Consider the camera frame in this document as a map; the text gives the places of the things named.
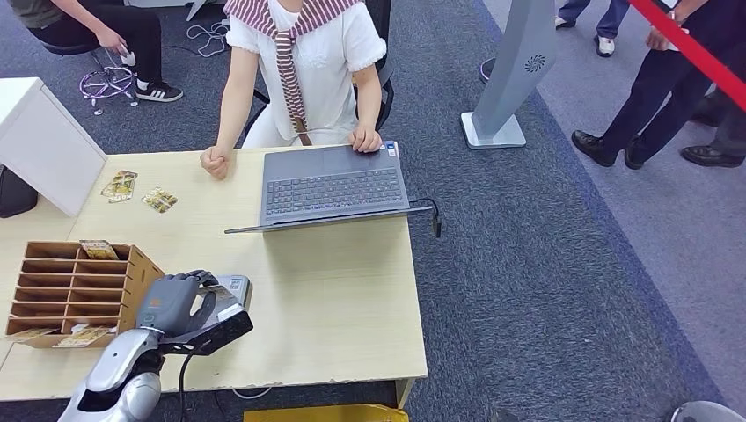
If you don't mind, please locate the person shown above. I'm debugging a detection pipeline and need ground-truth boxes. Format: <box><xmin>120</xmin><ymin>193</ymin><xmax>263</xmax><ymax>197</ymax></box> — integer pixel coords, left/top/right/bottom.
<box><xmin>678</xmin><ymin>87</ymin><xmax>746</xmax><ymax>169</ymax></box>
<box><xmin>554</xmin><ymin>0</ymin><xmax>631</xmax><ymax>58</ymax></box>
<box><xmin>200</xmin><ymin>0</ymin><xmax>388</xmax><ymax>180</ymax></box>
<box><xmin>571</xmin><ymin>0</ymin><xmax>746</xmax><ymax>171</ymax></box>
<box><xmin>8</xmin><ymin>0</ymin><xmax>185</xmax><ymax>104</ymax></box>

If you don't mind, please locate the wooden slotted card holder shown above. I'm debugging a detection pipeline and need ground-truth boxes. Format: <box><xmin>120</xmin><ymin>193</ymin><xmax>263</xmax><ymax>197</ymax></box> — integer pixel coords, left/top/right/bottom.
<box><xmin>4</xmin><ymin>240</ymin><xmax>166</xmax><ymax>351</ymax></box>

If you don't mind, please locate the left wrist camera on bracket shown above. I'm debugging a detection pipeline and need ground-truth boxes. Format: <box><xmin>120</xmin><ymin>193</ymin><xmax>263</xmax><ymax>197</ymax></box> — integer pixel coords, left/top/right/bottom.
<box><xmin>158</xmin><ymin>302</ymin><xmax>254</xmax><ymax>358</ymax></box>

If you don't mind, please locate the person's right hand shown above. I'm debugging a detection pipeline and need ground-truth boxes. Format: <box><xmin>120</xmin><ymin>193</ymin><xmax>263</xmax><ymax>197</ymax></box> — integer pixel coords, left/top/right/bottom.
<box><xmin>200</xmin><ymin>145</ymin><xmax>233</xmax><ymax>180</ymax></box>

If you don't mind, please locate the chrome base stool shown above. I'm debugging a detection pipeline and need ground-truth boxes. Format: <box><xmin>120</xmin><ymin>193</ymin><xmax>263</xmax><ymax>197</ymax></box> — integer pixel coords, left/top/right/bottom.
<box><xmin>41</xmin><ymin>40</ymin><xmax>139</xmax><ymax>116</ymax></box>

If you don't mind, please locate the red barrier belt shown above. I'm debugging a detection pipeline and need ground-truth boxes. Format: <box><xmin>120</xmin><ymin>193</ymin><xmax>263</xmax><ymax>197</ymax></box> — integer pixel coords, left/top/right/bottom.
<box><xmin>628</xmin><ymin>0</ymin><xmax>746</xmax><ymax>112</ymax></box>

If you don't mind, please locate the grey laptop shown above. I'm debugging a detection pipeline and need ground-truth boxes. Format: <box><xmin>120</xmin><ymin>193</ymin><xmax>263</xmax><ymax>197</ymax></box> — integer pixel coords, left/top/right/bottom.
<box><xmin>224</xmin><ymin>141</ymin><xmax>435</xmax><ymax>236</ymax></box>

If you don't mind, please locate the grey card reader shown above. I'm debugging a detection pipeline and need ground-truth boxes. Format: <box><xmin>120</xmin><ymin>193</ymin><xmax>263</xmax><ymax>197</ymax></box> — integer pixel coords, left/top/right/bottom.
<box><xmin>201</xmin><ymin>274</ymin><xmax>253</xmax><ymax>316</ymax></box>

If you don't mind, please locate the black laptop power cable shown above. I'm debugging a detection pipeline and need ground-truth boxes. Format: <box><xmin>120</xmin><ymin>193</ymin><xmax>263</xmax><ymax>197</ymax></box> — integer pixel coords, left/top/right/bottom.
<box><xmin>409</xmin><ymin>198</ymin><xmax>442</xmax><ymax>240</ymax></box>

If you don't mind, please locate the white table frame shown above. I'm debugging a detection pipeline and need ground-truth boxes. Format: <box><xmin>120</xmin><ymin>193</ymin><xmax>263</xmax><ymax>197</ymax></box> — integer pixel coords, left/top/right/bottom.
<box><xmin>125</xmin><ymin>0</ymin><xmax>225</xmax><ymax>21</ymax></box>

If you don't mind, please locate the grey kiosk stand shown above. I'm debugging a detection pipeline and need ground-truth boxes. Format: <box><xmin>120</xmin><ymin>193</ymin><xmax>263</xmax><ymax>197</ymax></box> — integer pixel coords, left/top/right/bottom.
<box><xmin>460</xmin><ymin>0</ymin><xmax>558</xmax><ymax>150</ymax></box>

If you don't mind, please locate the yellow floor tape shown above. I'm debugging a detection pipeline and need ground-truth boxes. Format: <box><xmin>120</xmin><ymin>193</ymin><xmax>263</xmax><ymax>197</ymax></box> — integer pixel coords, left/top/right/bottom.
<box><xmin>243</xmin><ymin>403</ymin><xmax>410</xmax><ymax>422</ymax></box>

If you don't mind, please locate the black office chair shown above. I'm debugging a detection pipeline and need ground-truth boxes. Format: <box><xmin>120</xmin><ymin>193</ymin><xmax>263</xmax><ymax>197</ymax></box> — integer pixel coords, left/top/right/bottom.
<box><xmin>245</xmin><ymin>0</ymin><xmax>396</xmax><ymax>138</ymax></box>

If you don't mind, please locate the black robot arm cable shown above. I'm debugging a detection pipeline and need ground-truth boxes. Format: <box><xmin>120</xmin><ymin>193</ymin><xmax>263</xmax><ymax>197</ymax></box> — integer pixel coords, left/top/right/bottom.
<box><xmin>177</xmin><ymin>343</ymin><xmax>214</xmax><ymax>422</ymax></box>

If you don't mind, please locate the person's left hand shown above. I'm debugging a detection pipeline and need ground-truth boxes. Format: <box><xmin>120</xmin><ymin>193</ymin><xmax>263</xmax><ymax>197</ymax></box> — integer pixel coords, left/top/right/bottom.
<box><xmin>348</xmin><ymin>126</ymin><xmax>384</xmax><ymax>155</ymax></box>

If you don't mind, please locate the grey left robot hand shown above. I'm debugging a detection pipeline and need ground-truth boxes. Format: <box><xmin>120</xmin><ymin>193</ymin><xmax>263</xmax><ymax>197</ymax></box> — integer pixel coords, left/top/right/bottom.
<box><xmin>135</xmin><ymin>269</ymin><xmax>220</xmax><ymax>342</ymax></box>

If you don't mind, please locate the white floor cable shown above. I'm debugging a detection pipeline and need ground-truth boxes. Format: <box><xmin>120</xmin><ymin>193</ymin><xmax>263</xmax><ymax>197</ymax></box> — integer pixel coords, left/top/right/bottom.
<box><xmin>185</xmin><ymin>18</ymin><xmax>232</xmax><ymax>58</ymax></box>

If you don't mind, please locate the black bag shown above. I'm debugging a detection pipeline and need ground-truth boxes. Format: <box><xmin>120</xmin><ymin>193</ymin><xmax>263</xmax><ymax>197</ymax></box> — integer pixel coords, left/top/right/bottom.
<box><xmin>0</xmin><ymin>165</ymin><xmax>39</xmax><ymax>220</ymax></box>

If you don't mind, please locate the white cabinet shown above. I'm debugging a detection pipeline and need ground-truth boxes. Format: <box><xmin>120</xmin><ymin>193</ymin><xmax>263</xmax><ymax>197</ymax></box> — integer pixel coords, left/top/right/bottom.
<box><xmin>0</xmin><ymin>76</ymin><xmax>108</xmax><ymax>218</ymax></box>

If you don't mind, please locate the beige wooden desk leg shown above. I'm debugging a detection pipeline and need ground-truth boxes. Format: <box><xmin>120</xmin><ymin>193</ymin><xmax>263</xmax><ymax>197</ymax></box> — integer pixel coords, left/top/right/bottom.
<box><xmin>395</xmin><ymin>378</ymin><xmax>417</xmax><ymax>410</ymax></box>

